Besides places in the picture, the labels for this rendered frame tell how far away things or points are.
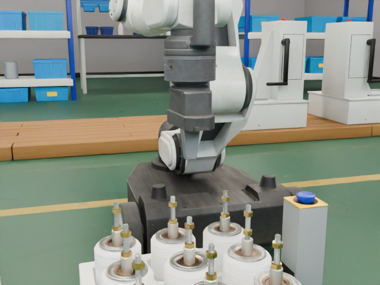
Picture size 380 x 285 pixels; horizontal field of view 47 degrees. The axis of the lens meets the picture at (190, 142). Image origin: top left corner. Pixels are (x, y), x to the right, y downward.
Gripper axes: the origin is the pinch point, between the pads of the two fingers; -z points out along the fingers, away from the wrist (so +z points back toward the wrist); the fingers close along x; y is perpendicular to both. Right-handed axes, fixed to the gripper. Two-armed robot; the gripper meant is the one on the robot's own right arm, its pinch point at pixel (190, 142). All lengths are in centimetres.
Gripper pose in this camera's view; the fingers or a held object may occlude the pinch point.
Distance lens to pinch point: 78.1
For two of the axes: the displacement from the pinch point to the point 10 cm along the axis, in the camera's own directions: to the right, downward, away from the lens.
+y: 9.3, -0.8, 3.5
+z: 0.0, -9.8, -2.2
